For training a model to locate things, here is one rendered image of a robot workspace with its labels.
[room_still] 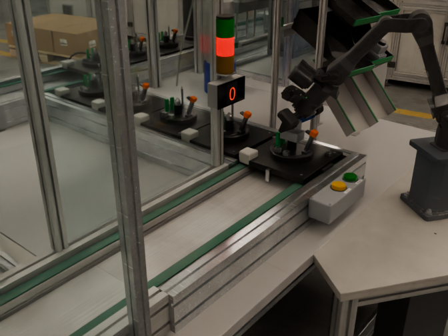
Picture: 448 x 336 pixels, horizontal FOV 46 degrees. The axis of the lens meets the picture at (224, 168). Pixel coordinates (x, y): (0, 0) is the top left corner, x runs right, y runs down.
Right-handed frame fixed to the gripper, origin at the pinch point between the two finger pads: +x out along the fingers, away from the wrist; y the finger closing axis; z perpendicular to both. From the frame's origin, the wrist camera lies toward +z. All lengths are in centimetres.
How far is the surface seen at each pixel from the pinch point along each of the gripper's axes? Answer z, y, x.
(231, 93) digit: 14.5, 19.5, -4.6
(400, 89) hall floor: 18, -379, 150
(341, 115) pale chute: -6.3, -20.6, -2.0
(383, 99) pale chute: -9.2, -47.9, -2.7
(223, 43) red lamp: 24.5, 21.2, -15.1
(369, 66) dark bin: 0.0, -29.5, -16.4
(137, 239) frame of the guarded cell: -11, 83, -20
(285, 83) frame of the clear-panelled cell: 33, -86, 51
